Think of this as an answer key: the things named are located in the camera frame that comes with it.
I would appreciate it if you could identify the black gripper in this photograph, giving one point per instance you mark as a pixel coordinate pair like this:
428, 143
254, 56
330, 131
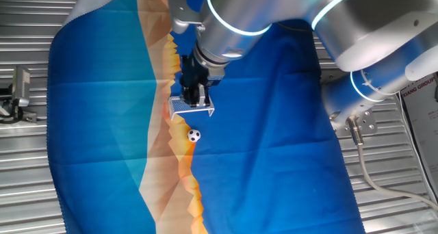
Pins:
193, 73

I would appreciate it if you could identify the small black white soccer ball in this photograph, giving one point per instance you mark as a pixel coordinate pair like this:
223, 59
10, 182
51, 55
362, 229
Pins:
194, 135

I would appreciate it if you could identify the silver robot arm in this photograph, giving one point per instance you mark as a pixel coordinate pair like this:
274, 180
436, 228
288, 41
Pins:
359, 28

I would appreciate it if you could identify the white mesh toy goal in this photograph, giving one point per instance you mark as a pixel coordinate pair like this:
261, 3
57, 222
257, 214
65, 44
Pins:
176, 105

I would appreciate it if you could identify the blue mountain print cloth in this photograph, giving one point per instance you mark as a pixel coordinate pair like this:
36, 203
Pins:
102, 124

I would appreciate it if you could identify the printed cardboard box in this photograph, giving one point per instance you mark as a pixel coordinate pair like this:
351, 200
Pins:
424, 117

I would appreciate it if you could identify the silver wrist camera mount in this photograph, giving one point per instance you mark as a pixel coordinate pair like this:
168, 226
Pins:
178, 18

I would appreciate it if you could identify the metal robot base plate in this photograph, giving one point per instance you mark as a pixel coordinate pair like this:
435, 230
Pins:
367, 122

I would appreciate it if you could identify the grey camera on stand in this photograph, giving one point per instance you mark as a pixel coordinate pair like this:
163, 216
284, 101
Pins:
21, 87

